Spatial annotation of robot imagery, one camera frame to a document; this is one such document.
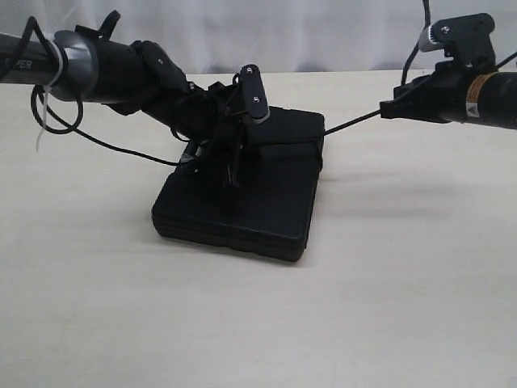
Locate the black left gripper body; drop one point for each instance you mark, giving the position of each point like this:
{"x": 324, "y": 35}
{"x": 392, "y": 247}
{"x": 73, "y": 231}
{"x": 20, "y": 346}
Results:
{"x": 140, "y": 77}

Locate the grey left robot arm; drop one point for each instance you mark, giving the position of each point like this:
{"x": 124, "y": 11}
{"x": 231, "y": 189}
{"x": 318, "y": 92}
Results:
{"x": 83, "y": 66}

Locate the white backdrop curtain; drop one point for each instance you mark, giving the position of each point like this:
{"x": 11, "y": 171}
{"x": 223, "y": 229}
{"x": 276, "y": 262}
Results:
{"x": 205, "y": 37}

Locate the black plastic carrying case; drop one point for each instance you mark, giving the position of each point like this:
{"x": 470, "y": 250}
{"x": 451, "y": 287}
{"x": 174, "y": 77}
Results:
{"x": 269, "y": 212}

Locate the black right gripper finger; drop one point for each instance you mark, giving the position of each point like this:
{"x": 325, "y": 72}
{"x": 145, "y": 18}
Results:
{"x": 405, "y": 109}
{"x": 465, "y": 39}

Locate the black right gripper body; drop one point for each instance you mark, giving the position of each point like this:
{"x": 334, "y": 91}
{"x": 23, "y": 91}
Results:
{"x": 465, "y": 96}

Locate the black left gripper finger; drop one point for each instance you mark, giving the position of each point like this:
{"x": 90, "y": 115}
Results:
{"x": 253, "y": 94}
{"x": 230, "y": 157}

